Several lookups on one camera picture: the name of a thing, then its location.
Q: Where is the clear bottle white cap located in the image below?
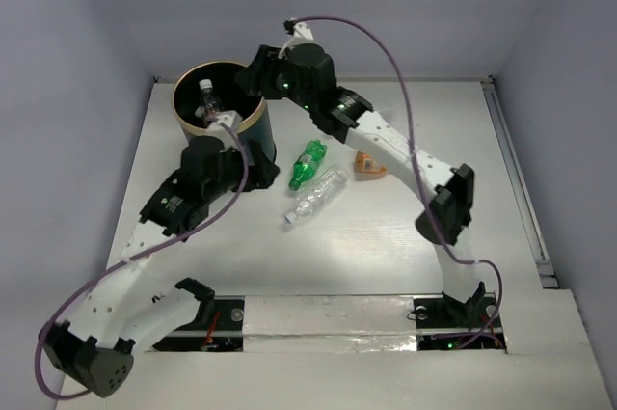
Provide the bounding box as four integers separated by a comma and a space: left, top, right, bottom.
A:
283, 165, 349, 226

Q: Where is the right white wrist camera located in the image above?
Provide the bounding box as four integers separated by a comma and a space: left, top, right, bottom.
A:
281, 19, 314, 52

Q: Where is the small orange bottle barcode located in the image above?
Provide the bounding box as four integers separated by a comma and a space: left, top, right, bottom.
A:
354, 151, 388, 179

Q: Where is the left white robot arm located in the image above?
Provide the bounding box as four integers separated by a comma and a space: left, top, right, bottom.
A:
39, 136, 280, 398

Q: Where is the purple cable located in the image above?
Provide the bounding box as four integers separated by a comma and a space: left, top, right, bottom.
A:
293, 15, 506, 351
34, 123, 251, 399

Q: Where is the green plastic bottle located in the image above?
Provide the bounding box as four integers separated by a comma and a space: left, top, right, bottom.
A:
288, 140, 328, 191

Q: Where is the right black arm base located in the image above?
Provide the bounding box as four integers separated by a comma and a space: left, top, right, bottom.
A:
406, 283, 506, 351

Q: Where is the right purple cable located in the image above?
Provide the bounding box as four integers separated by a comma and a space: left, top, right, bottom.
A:
293, 15, 506, 351

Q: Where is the dark bin with gold rim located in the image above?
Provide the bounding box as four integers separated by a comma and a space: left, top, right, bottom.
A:
172, 61, 277, 162

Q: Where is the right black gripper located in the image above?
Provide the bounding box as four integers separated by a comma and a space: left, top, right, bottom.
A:
237, 41, 318, 112

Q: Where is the metal rail at table edge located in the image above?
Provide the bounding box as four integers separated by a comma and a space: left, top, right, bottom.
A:
480, 77, 561, 290

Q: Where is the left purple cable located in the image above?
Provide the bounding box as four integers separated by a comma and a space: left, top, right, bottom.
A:
34, 123, 251, 399

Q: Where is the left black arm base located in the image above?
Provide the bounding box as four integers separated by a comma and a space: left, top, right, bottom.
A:
152, 278, 245, 352

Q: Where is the silver foil tape strip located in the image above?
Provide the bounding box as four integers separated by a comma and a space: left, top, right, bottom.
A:
242, 295, 417, 354

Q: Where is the clear crushed bottle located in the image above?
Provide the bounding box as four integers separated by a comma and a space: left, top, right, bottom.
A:
195, 79, 224, 127

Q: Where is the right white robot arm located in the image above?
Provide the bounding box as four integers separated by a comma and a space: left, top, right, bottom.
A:
234, 43, 486, 327

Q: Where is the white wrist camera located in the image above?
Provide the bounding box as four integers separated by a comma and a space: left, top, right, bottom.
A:
205, 110, 242, 134
281, 19, 314, 52

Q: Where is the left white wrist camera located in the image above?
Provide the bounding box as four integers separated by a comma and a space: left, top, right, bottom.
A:
205, 110, 242, 134

